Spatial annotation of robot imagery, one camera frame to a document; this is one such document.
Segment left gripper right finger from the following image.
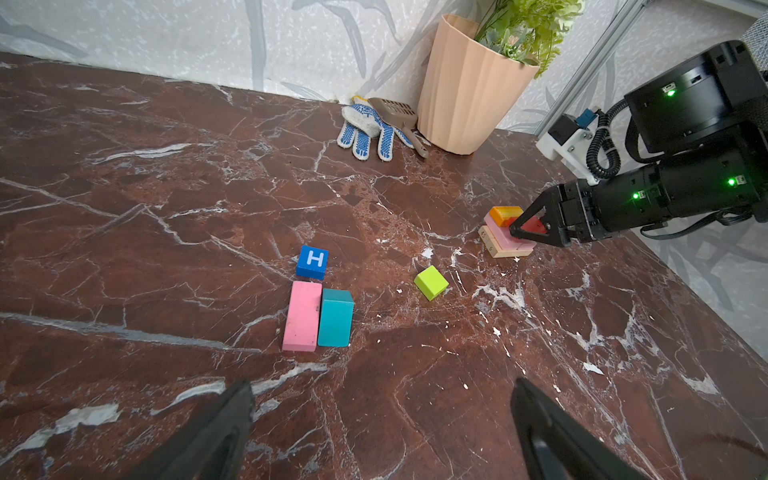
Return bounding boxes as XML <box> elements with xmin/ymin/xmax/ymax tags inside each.
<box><xmin>510</xmin><ymin>377</ymin><xmax>645</xmax><ymax>480</ymax></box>

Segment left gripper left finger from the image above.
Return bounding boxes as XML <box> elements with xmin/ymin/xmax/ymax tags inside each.
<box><xmin>124</xmin><ymin>379</ymin><xmax>254</xmax><ymax>479</ymax></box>

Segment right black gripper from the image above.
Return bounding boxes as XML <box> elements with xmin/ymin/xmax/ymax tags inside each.
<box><xmin>509</xmin><ymin>122</ymin><xmax>767</xmax><ymax>248</ymax></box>

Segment red block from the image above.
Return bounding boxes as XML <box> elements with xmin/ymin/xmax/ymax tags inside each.
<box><xmin>515</xmin><ymin>217</ymin><xmax>548</xmax><ymax>235</ymax></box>

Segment yellow cylinder block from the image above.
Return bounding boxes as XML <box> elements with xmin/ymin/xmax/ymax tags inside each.
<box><xmin>489</xmin><ymin>206</ymin><xmax>523</xmax><ymax>228</ymax></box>

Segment pink block front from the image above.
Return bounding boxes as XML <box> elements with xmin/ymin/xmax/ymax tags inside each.
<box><xmin>484</xmin><ymin>213</ymin><xmax>536</xmax><ymax>251</ymax></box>

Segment pink block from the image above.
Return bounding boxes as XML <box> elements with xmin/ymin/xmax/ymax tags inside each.
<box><xmin>282</xmin><ymin>281</ymin><xmax>323</xmax><ymax>352</ymax></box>
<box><xmin>484</xmin><ymin>213</ymin><xmax>536</xmax><ymax>251</ymax></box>

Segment natural wood block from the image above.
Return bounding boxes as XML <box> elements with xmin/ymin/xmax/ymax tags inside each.
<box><xmin>479</xmin><ymin>226</ymin><xmax>533</xmax><ymax>259</ymax></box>

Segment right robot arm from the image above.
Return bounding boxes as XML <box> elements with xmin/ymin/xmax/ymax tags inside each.
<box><xmin>508</xmin><ymin>40</ymin><xmax>767</xmax><ymax>247</ymax></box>

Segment pink block upright left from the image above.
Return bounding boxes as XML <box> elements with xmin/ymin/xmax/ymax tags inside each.
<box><xmin>282</xmin><ymin>281</ymin><xmax>323</xmax><ymax>352</ymax></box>

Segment teal block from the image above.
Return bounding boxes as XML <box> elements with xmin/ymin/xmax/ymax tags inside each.
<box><xmin>317</xmin><ymin>288</ymin><xmax>354</xmax><ymax>347</ymax></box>

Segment blue cube block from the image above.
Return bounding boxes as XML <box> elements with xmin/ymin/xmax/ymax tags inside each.
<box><xmin>296</xmin><ymin>245</ymin><xmax>329</xmax><ymax>281</ymax></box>

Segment beige flower pot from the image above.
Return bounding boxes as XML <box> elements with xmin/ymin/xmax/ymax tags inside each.
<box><xmin>417</xmin><ymin>14</ymin><xmax>539</xmax><ymax>155</ymax></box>

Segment small green cube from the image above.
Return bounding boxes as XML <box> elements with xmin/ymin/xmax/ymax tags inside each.
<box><xmin>414</xmin><ymin>265</ymin><xmax>449</xmax><ymax>301</ymax></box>

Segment green white artificial flowers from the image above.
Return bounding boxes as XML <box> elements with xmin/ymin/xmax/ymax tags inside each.
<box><xmin>474</xmin><ymin>0</ymin><xmax>586</xmax><ymax>79</ymax></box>

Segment blue white garden glove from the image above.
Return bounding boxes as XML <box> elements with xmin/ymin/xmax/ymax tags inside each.
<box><xmin>336</xmin><ymin>97</ymin><xmax>414</xmax><ymax>162</ymax></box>

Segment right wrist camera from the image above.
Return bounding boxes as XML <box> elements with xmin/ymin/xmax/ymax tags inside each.
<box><xmin>536</xmin><ymin>109</ymin><xmax>599</xmax><ymax>185</ymax></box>

